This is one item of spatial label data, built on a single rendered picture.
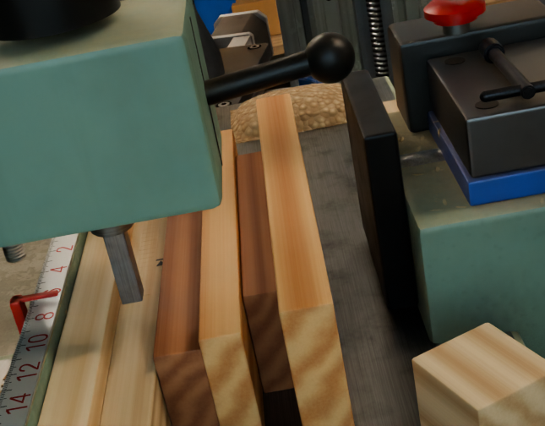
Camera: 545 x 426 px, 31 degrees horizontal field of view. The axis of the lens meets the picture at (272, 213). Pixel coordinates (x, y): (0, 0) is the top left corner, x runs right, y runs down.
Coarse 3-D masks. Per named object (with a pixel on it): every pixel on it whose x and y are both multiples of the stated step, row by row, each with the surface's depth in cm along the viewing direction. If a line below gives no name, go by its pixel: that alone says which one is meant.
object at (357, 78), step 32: (352, 96) 46; (352, 128) 47; (384, 128) 42; (352, 160) 52; (384, 160) 42; (416, 160) 47; (384, 192) 43; (384, 224) 44; (384, 256) 44; (384, 288) 45; (416, 288) 45
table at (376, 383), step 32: (384, 96) 72; (224, 128) 72; (320, 128) 69; (320, 160) 64; (320, 192) 60; (352, 192) 59; (320, 224) 56; (352, 224) 55; (352, 256) 52; (352, 288) 49; (352, 320) 46; (384, 320) 46; (416, 320) 46; (352, 352) 44; (384, 352) 44; (416, 352) 43; (352, 384) 42; (384, 384) 42; (288, 416) 41; (384, 416) 40; (416, 416) 39
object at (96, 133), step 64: (128, 0) 39; (0, 64) 34; (64, 64) 34; (128, 64) 34; (192, 64) 34; (0, 128) 35; (64, 128) 35; (128, 128) 35; (192, 128) 35; (0, 192) 36; (64, 192) 36; (128, 192) 36; (192, 192) 36
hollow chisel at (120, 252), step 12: (108, 240) 40; (120, 240) 40; (108, 252) 41; (120, 252) 41; (132, 252) 41; (120, 264) 41; (132, 264) 41; (120, 276) 41; (132, 276) 41; (120, 288) 41; (132, 288) 41; (132, 300) 42
